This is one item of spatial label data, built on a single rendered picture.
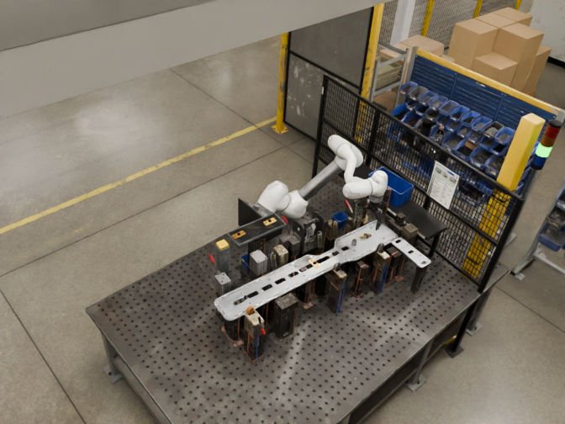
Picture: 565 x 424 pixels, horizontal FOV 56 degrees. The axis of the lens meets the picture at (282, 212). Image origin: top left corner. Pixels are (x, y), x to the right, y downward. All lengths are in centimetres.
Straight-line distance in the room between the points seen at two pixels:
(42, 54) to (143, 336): 304
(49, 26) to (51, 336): 410
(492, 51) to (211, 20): 716
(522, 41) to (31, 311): 615
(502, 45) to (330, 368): 529
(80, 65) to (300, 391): 284
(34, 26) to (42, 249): 477
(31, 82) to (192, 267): 335
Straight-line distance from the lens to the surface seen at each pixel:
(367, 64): 523
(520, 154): 344
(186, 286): 372
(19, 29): 52
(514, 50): 750
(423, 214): 397
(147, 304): 366
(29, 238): 541
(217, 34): 63
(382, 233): 377
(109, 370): 424
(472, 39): 730
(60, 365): 438
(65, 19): 54
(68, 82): 56
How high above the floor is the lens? 348
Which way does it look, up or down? 41 degrees down
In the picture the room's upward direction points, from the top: 4 degrees clockwise
